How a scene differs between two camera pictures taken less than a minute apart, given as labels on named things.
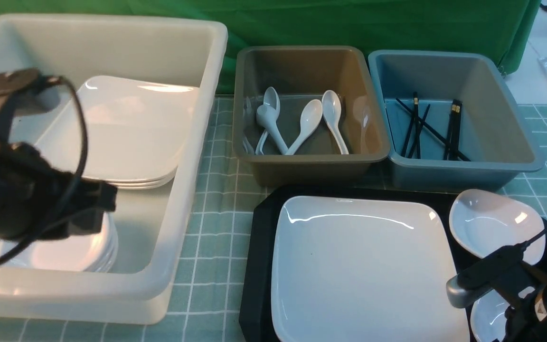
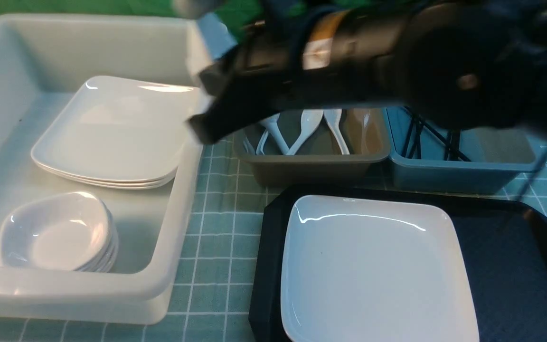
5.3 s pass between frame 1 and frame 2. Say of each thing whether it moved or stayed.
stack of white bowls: stayed
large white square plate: moved
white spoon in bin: stayed
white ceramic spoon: stayed
